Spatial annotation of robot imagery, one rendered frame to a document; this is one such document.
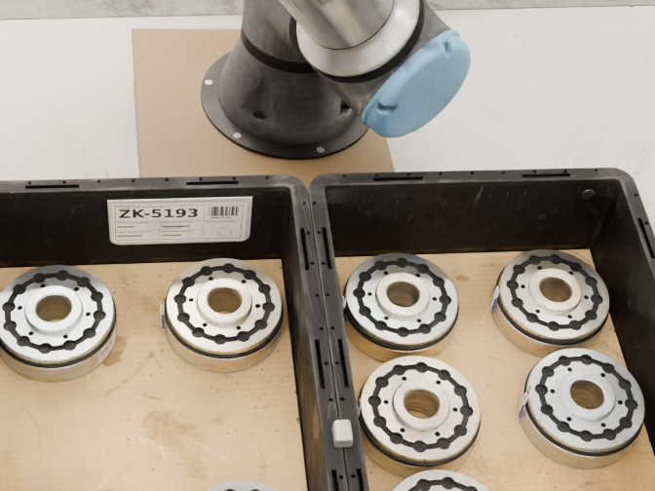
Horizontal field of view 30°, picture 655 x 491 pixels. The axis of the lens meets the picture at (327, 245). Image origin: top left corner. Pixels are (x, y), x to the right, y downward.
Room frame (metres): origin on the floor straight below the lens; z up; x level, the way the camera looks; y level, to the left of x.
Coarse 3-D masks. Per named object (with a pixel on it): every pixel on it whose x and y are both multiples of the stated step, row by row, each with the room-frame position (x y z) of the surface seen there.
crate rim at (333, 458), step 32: (0, 192) 0.66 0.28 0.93; (32, 192) 0.66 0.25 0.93; (64, 192) 0.67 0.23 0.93; (96, 192) 0.67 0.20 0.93; (128, 192) 0.68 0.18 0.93; (160, 192) 0.69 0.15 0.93; (192, 192) 0.69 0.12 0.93; (320, 288) 0.61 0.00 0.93; (320, 320) 0.57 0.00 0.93; (320, 352) 0.55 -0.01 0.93; (320, 384) 0.51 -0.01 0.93; (320, 416) 0.49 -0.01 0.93
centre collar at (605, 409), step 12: (576, 372) 0.60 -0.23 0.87; (588, 372) 0.61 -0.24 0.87; (564, 384) 0.59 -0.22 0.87; (576, 384) 0.60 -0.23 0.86; (600, 384) 0.60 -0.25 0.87; (564, 396) 0.58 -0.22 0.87; (612, 396) 0.59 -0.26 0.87; (564, 408) 0.57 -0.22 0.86; (576, 408) 0.57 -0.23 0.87; (600, 408) 0.57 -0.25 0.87; (612, 408) 0.57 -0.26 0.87; (588, 420) 0.56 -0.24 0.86; (600, 420) 0.56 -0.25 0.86
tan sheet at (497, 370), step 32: (448, 256) 0.74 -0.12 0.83; (480, 256) 0.75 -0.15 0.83; (512, 256) 0.75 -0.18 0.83; (576, 256) 0.77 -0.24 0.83; (480, 288) 0.71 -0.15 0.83; (480, 320) 0.67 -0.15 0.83; (608, 320) 0.69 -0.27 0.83; (352, 352) 0.62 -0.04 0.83; (448, 352) 0.63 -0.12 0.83; (480, 352) 0.64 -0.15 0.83; (512, 352) 0.64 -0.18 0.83; (608, 352) 0.66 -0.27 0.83; (480, 384) 0.60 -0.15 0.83; (512, 384) 0.61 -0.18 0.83; (416, 416) 0.56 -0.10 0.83; (512, 416) 0.57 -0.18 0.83; (480, 448) 0.54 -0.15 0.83; (512, 448) 0.54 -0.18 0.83; (640, 448) 0.56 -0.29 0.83; (384, 480) 0.49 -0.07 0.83; (480, 480) 0.51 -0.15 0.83; (512, 480) 0.51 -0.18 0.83; (544, 480) 0.52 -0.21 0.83; (576, 480) 0.52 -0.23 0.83; (608, 480) 0.53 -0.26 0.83; (640, 480) 0.53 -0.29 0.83
